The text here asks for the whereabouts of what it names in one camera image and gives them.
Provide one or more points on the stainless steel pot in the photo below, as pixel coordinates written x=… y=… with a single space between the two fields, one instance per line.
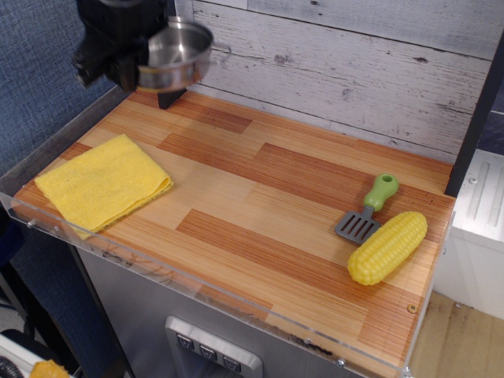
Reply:
x=179 y=56

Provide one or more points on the green handled grey spatula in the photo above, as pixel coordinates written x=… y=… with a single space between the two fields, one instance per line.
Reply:
x=359 y=226

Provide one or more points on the stainless steel cabinet front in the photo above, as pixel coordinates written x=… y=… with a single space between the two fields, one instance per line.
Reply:
x=137 y=307

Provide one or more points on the yellow folded cloth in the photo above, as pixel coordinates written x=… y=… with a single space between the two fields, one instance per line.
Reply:
x=100 y=186

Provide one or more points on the clear acrylic front guard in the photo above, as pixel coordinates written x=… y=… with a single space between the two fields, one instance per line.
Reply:
x=247 y=263

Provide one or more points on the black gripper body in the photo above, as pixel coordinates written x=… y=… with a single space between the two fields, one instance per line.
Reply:
x=111 y=26

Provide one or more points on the dark vertical right post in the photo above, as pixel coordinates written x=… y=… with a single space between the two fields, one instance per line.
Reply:
x=477 y=123

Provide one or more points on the white ribbed sink unit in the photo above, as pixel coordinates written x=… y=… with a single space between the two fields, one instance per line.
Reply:
x=470 y=269

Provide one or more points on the silver button control panel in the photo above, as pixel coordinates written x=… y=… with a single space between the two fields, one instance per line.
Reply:
x=186 y=337

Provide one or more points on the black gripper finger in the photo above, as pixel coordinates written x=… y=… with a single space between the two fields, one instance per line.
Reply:
x=125 y=72
x=92 y=60

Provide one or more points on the yellow plastic corn cob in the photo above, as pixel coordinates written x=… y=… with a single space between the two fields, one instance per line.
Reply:
x=387 y=248

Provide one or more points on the yellow object bottom left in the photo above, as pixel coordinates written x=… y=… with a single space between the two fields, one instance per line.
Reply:
x=48 y=369

